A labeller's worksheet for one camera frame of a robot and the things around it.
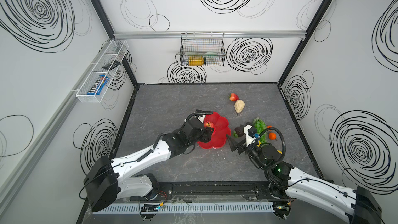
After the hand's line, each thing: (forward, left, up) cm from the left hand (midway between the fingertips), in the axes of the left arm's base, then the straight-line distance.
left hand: (211, 129), depth 77 cm
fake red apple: (+2, +1, +2) cm, 3 cm away
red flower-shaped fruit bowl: (+7, -7, -15) cm, 18 cm away
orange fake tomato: (+4, -36, -14) cm, 39 cm away
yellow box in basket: (+35, +9, +15) cm, 40 cm away
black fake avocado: (+13, -24, -15) cm, 32 cm away
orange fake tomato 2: (+12, -37, -16) cm, 42 cm away
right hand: (-2, -10, +3) cm, 11 cm away
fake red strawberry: (+33, -16, -14) cm, 39 cm away
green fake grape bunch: (+10, -29, -12) cm, 33 cm away
